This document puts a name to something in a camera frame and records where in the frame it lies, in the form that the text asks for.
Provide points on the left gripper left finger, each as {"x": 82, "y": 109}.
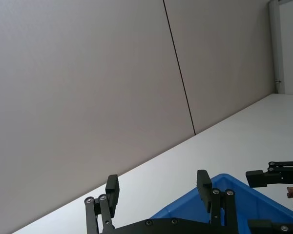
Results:
{"x": 111, "y": 192}

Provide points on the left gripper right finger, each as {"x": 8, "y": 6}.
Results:
{"x": 204, "y": 192}

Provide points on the blue plastic bin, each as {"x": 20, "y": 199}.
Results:
{"x": 246, "y": 202}

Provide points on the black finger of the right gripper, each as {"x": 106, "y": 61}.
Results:
{"x": 273, "y": 176}
{"x": 271, "y": 226}

